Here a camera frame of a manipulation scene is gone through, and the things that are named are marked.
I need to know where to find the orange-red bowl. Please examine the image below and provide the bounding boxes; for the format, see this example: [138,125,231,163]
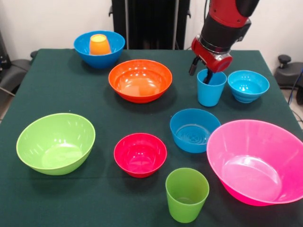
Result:
[108,59,173,104]

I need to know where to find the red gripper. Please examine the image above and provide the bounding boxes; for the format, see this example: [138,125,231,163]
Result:
[188,35,233,85]

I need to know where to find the small pink-red bowl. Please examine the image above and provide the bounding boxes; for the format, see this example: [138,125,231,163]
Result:
[113,132,168,179]

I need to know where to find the green bowl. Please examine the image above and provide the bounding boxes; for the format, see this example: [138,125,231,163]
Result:
[16,113,96,176]

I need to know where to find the black pedestal foot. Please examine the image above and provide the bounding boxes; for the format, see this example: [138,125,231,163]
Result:
[274,54,303,87]
[0,50,38,93]

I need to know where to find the dark green tablecloth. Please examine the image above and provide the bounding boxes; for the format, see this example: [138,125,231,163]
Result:
[0,48,303,227]

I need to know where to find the orange cup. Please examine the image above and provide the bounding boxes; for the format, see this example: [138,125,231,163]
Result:
[89,34,112,56]

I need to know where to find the large pink bowl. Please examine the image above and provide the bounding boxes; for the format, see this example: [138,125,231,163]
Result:
[206,119,303,207]

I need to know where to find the blue cable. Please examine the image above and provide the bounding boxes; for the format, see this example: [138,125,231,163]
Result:
[287,67,303,105]

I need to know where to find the black equipment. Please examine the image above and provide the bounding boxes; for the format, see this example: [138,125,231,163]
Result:
[0,30,10,70]

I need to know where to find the small light blue ribbed bowl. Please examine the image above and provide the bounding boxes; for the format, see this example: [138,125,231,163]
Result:
[227,70,270,104]

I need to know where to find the blue flat-bottomed bowl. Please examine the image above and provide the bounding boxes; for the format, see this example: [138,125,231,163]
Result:
[169,108,222,154]

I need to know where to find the green cup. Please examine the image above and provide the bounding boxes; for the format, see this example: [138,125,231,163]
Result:
[165,167,210,224]

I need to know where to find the large blue bowl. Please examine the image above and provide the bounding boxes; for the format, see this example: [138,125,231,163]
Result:
[73,30,126,70]

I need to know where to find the blue cup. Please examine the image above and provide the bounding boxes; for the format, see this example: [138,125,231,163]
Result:
[196,69,228,107]

